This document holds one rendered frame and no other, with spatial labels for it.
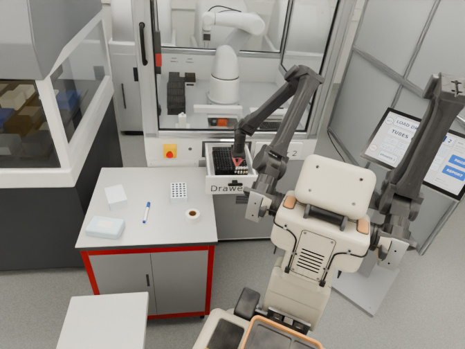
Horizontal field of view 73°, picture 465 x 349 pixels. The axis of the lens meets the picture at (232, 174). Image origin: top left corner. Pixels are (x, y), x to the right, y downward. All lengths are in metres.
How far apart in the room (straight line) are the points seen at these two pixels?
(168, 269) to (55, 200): 0.74
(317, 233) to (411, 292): 1.77
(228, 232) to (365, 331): 1.08
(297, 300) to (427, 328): 1.40
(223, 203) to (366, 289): 1.14
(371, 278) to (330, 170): 1.67
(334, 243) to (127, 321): 0.77
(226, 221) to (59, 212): 1.06
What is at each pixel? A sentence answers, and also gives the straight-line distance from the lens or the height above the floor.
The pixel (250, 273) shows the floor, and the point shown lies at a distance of 2.34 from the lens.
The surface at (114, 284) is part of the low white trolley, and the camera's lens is 1.76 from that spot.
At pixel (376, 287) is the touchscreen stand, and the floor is 0.04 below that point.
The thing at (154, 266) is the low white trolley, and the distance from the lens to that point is 1.63.
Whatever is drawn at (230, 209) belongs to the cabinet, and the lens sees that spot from 2.19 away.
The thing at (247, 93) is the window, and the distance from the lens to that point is 1.74.
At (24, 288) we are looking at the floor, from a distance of 2.49.
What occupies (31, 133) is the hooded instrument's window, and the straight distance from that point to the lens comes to 1.67.
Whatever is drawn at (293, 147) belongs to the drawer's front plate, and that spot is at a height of 0.90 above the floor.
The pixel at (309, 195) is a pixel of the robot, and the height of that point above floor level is 1.31.
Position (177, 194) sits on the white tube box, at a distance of 1.65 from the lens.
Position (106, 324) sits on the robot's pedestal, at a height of 0.76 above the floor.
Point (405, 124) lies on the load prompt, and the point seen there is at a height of 1.16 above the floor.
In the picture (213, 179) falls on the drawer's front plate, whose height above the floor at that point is 0.92.
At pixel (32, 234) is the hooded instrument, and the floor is 0.39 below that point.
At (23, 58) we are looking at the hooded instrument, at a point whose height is 1.45.
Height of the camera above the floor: 1.89
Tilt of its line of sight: 37 degrees down
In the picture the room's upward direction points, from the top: 6 degrees clockwise
